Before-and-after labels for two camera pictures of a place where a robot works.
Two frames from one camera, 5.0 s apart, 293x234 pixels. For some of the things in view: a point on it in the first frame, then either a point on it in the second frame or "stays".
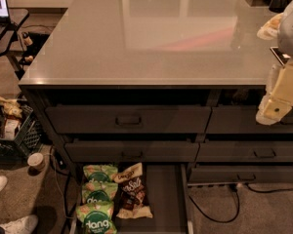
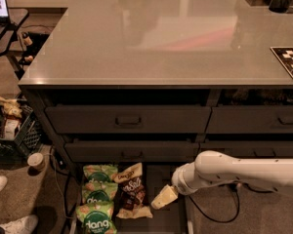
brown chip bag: x=133 y=201 stays
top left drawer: x=129 y=119 stays
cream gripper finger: x=261 y=118 → x=159 y=201
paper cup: x=36 y=161 stays
